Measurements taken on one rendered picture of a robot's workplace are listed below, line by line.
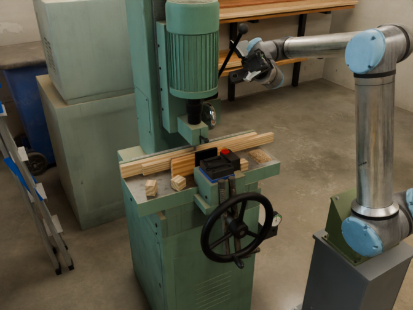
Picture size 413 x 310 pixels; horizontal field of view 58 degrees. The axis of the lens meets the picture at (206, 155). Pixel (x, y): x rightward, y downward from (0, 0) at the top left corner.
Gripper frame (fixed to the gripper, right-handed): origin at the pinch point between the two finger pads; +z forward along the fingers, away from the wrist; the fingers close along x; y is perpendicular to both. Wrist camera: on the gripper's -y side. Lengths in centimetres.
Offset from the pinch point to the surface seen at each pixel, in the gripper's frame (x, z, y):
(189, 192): 35.6, 0.7, -33.8
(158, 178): 26, 2, -44
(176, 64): -3.5, 13.3, -15.5
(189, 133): 14.7, -2.8, -27.6
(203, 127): 14.3, -4.7, -22.4
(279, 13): -130, -238, -10
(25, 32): -154, -79, -180
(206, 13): -10.7, 16.7, 2.0
